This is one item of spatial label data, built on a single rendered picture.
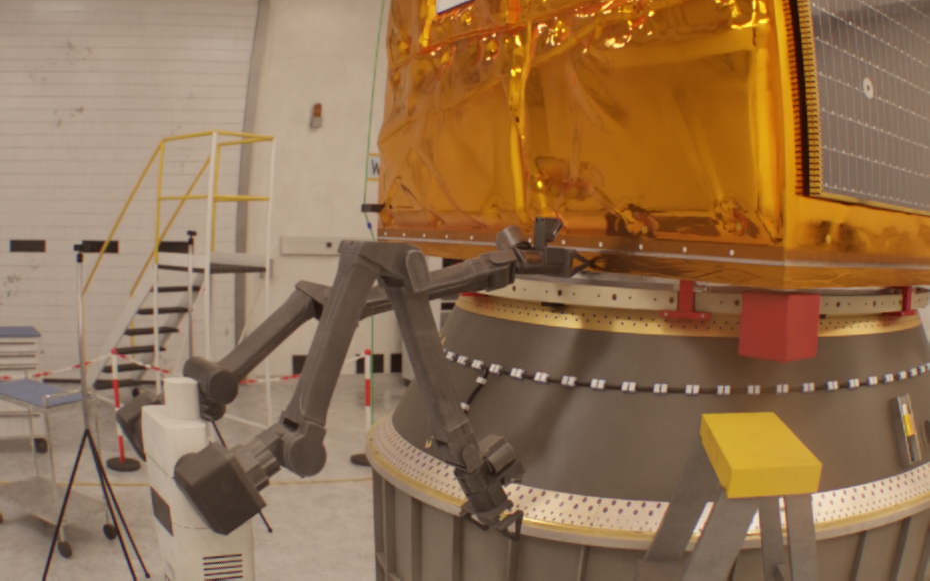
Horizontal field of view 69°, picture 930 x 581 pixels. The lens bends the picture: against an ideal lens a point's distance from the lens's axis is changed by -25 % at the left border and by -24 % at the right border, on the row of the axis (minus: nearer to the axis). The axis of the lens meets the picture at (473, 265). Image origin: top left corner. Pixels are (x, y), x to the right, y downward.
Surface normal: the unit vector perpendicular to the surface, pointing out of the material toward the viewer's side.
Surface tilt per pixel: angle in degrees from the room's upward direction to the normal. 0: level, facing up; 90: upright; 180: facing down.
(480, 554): 90
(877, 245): 91
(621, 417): 62
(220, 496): 90
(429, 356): 91
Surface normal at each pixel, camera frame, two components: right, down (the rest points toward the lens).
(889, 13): 0.50, 0.05
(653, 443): -0.32, -0.44
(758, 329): -0.87, -0.01
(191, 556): 0.09, 0.18
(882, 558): 0.30, 0.04
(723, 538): -0.14, -0.02
